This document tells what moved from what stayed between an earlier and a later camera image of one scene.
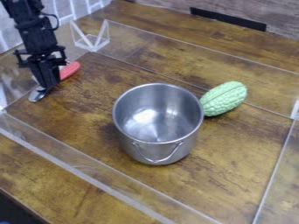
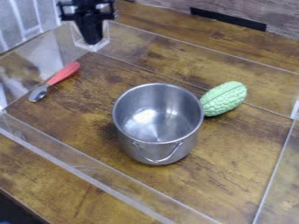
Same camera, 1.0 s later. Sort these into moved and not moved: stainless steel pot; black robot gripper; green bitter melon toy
Moved: black robot gripper
Not moved: stainless steel pot; green bitter melon toy
